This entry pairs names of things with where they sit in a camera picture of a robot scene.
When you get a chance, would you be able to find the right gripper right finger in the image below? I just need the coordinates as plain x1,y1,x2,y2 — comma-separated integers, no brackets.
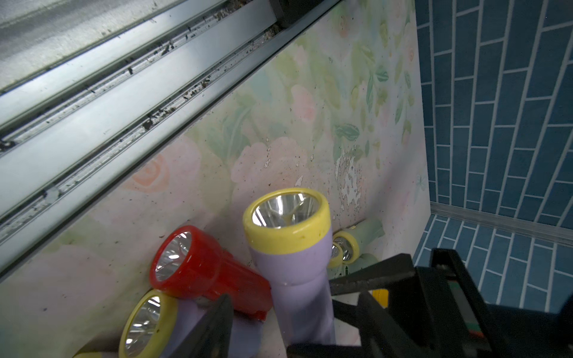
286,292,403,357

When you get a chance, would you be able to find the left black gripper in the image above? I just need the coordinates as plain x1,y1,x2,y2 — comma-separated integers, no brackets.
330,249,572,357

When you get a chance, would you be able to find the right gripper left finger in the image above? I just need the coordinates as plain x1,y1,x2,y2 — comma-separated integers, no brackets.
170,294,234,358

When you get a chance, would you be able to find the red flashlight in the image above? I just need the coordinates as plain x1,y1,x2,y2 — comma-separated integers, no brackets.
149,225,273,322

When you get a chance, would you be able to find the green flashlight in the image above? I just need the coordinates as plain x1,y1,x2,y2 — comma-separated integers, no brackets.
327,243,378,280

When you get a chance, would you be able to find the purple flashlight bottom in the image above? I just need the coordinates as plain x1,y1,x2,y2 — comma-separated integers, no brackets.
243,188,335,346

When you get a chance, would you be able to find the purple flashlight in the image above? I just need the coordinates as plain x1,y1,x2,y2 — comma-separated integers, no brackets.
118,289,262,357
243,188,335,346

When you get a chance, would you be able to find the purple flashlight middle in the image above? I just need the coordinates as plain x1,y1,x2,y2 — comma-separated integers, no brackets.
118,289,262,357

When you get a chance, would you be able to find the green flashlight slanted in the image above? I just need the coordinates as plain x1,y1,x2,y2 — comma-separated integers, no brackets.
333,218,385,264

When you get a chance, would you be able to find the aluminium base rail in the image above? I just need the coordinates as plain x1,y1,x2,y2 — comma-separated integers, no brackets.
1,1,334,276

